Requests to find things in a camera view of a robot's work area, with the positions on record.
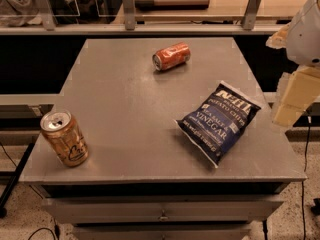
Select black cable bottom left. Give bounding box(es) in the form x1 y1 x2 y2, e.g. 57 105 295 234
26 217 61 240

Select gold orange soda can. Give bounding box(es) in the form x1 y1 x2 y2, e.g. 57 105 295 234
40 110 89 167

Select red soda can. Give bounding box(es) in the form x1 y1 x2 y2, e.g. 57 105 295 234
152 42 191 71

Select black cable right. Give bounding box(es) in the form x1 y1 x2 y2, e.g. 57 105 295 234
300 115 312 240

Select metal bracket left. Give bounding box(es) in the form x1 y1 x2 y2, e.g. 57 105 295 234
35 0 56 31

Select grey cloth behind glass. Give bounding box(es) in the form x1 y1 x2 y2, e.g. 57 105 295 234
0 0 77 27

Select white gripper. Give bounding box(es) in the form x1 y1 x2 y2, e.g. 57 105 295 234
266 0 320 128

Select black stand leg left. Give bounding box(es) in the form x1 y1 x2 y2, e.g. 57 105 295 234
0 143 34 218

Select metal bracket middle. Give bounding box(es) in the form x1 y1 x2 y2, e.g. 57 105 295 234
122 0 136 30

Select black cable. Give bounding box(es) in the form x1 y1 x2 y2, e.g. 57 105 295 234
300 115 312 240
26 217 61 240

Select blue potato chips bag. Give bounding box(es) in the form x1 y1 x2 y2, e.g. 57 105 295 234
176 81 262 168

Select grey metal drawer cabinet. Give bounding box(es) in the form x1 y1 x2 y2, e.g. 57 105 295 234
43 194 283 240

